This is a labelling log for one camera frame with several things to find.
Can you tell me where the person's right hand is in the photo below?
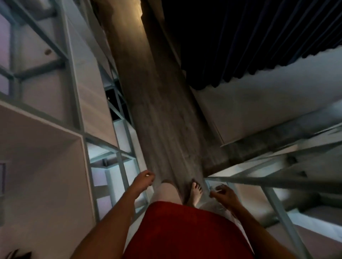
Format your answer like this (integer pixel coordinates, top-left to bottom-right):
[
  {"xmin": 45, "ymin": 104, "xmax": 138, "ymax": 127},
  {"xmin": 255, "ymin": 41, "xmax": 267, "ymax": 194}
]
[{"xmin": 209, "ymin": 185, "xmax": 242, "ymax": 214}]

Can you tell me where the person's left hand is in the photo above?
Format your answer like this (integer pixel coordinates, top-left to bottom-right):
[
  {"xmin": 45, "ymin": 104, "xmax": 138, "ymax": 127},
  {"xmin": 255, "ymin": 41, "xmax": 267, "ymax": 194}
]
[{"xmin": 130, "ymin": 170, "xmax": 156, "ymax": 197}]

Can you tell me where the person's right forearm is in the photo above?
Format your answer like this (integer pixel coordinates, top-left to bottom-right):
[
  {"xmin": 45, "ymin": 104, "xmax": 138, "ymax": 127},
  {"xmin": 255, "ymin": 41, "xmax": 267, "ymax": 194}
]
[{"xmin": 232, "ymin": 205, "xmax": 297, "ymax": 259}]

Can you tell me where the person's left forearm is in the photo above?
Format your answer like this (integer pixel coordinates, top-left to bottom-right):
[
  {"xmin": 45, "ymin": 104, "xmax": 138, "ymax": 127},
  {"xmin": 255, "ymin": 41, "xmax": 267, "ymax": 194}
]
[{"xmin": 70, "ymin": 187, "xmax": 142, "ymax": 259}]

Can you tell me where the person's right foot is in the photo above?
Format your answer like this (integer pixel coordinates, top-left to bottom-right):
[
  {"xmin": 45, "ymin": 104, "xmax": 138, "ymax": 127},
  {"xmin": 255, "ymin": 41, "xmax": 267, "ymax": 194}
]
[{"xmin": 185, "ymin": 179, "xmax": 204, "ymax": 208}]

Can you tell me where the person's left leg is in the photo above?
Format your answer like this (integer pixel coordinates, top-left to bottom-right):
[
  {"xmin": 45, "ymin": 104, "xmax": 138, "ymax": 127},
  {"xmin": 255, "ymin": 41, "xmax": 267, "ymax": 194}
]
[{"xmin": 152, "ymin": 179, "xmax": 183, "ymax": 206}]

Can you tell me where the red shirt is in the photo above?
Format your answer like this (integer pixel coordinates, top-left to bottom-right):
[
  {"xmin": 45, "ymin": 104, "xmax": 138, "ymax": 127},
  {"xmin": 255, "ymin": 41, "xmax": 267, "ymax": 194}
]
[{"xmin": 122, "ymin": 201, "xmax": 255, "ymax": 259}]

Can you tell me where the white bed mattress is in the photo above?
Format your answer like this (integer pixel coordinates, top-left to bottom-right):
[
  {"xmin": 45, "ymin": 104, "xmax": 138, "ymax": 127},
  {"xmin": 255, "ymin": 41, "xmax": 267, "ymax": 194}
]
[{"xmin": 191, "ymin": 47, "xmax": 342, "ymax": 147}]

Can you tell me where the dark pleated curtain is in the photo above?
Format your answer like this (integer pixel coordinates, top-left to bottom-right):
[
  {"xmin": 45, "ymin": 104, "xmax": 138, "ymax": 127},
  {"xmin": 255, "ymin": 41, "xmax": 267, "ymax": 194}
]
[{"xmin": 160, "ymin": 0, "xmax": 342, "ymax": 91}]

